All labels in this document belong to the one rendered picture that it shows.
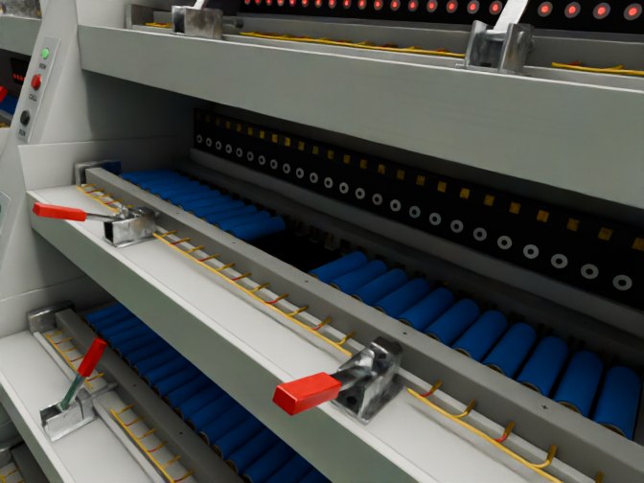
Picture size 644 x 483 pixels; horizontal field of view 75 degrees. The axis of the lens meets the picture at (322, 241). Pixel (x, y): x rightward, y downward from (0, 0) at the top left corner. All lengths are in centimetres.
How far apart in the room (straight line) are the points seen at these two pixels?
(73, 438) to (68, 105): 35
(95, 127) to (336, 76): 38
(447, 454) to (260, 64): 27
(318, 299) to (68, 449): 29
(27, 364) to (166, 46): 38
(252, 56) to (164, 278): 18
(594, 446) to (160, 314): 29
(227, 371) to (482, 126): 22
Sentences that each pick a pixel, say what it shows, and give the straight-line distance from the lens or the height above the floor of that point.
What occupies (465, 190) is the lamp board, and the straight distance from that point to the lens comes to 37.
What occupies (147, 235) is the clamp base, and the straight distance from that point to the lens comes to 42.
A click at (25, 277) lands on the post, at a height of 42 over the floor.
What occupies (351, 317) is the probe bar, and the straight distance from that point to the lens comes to 28.
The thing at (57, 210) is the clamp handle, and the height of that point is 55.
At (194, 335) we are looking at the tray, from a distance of 32.
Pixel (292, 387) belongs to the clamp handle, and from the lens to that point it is 19.
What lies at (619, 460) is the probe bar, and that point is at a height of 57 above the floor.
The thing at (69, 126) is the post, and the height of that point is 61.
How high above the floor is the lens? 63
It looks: 5 degrees down
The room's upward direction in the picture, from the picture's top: 21 degrees clockwise
